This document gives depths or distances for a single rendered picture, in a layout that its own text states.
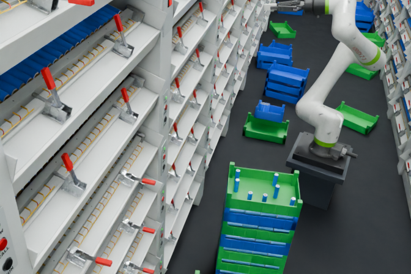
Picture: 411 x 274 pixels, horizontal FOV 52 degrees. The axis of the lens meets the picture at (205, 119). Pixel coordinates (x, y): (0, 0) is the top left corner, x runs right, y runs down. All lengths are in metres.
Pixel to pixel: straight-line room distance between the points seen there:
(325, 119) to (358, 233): 0.66
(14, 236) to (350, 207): 2.18
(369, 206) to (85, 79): 2.13
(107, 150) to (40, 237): 0.26
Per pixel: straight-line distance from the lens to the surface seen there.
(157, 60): 1.14
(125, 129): 1.03
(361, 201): 2.71
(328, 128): 2.33
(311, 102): 2.40
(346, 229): 2.51
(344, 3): 2.09
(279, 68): 3.58
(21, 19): 0.62
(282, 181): 1.91
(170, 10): 1.14
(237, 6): 2.51
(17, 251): 0.72
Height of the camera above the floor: 1.72
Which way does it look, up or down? 34 degrees down
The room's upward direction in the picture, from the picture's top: 5 degrees clockwise
